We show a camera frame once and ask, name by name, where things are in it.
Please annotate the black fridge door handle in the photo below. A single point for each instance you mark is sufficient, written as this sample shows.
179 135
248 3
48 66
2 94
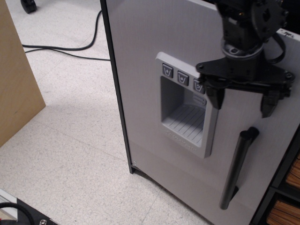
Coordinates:
246 138

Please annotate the upper woven basket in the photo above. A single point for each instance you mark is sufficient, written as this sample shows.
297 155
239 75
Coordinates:
293 177

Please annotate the grey ice dispenser housing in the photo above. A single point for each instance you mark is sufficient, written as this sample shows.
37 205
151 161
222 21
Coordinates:
186 114

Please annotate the grey toy fridge door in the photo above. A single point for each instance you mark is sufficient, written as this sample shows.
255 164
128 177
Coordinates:
190 30

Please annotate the lower woven basket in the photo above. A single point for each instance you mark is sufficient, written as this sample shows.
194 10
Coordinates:
283 213

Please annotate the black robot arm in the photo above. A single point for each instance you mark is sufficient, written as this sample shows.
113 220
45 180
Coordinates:
247 26

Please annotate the black toy fridge cabinet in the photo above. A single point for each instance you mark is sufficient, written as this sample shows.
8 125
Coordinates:
132 168

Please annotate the woven basket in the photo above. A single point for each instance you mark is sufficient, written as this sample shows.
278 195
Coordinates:
293 177
283 213

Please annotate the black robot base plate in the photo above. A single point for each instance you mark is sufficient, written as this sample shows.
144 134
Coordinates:
16 212

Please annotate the light wooden panel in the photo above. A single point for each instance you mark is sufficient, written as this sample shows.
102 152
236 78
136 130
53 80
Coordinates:
20 96

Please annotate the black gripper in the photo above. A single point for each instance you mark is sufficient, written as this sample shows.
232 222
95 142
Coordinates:
253 74

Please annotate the black caster wheel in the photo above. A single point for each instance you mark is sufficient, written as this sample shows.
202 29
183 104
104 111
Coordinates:
29 6

